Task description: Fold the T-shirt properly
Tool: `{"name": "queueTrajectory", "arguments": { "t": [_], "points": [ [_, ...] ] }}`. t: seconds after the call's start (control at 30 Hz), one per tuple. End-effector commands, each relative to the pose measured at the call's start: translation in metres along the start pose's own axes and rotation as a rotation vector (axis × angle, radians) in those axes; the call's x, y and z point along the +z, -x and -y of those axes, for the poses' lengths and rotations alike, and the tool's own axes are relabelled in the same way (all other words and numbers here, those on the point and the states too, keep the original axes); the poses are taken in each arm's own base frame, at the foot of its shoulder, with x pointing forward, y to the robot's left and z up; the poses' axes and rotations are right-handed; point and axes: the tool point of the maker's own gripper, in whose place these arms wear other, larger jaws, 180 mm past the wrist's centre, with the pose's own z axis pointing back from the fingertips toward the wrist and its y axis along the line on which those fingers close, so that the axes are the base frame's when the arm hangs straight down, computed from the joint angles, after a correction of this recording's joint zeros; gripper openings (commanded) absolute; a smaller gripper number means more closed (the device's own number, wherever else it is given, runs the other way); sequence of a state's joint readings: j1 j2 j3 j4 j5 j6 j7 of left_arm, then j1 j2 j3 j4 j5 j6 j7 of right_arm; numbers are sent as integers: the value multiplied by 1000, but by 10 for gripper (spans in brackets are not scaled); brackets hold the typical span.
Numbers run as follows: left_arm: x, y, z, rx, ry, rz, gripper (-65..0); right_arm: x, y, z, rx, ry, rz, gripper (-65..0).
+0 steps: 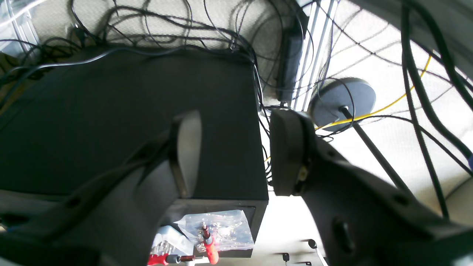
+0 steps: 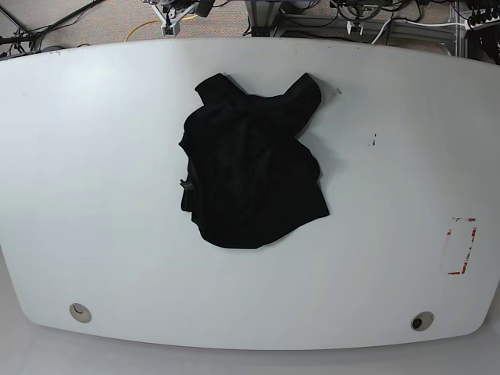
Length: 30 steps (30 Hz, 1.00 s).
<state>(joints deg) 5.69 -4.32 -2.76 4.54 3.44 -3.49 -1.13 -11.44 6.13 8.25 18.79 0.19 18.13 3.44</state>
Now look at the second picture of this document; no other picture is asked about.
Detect yellow cable on floor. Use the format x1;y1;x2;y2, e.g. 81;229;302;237
125;13;198;43

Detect right table cable grommet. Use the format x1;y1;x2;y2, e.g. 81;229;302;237
410;311;434;332

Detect aluminium frame stand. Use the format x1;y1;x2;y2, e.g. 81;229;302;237
244;1;282;37

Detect white power strip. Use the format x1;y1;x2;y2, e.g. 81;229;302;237
465;7;499;30

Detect left table cable grommet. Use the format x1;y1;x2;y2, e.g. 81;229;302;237
69;303;91;323

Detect table cable grommet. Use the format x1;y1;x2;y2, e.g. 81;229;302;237
69;303;91;323
410;311;434;332

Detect red tape rectangle marking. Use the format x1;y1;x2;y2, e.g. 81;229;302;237
442;217;477;276

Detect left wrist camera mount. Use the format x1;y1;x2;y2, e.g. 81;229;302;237
346;20;364;36

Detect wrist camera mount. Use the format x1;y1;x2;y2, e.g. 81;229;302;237
142;0;198;38
346;20;364;36

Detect black T-shirt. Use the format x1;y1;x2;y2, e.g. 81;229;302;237
180;73;329;249

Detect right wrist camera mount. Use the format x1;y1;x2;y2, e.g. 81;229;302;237
142;0;198;38

